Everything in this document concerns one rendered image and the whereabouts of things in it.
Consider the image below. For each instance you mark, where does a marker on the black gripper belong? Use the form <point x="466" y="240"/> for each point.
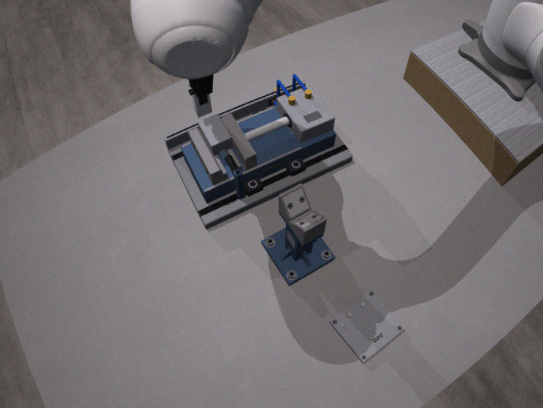
<point x="200" y="90"/>

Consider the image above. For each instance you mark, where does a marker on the grey flat bar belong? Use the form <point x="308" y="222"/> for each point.
<point x="225" y="176"/>
<point x="230" y="152"/>

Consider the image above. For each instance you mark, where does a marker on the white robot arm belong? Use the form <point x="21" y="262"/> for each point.
<point x="192" y="39"/>

